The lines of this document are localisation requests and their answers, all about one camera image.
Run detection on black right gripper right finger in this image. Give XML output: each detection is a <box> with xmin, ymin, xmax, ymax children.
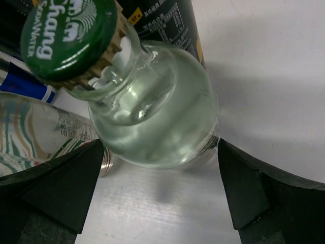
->
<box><xmin>218</xmin><ymin>139</ymin><xmax>324</xmax><ymax>243</ymax></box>

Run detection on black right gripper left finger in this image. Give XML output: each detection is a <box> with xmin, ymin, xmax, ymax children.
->
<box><xmin>1</xmin><ymin>139</ymin><xmax>104</xmax><ymax>243</ymax></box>

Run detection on clear Chang soda bottle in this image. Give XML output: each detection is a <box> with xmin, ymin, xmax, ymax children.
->
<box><xmin>21</xmin><ymin>1</ymin><xmax>219</xmax><ymax>169</ymax></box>
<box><xmin>1</xmin><ymin>92</ymin><xmax>99</xmax><ymax>176</ymax></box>

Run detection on blue silver energy can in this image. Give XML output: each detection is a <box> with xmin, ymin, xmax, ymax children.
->
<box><xmin>1</xmin><ymin>58</ymin><xmax>56</xmax><ymax>104</ymax></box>

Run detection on black yellow can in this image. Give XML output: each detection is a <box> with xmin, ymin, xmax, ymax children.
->
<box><xmin>118</xmin><ymin>1</ymin><xmax>206</xmax><ymax>67</ymax></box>

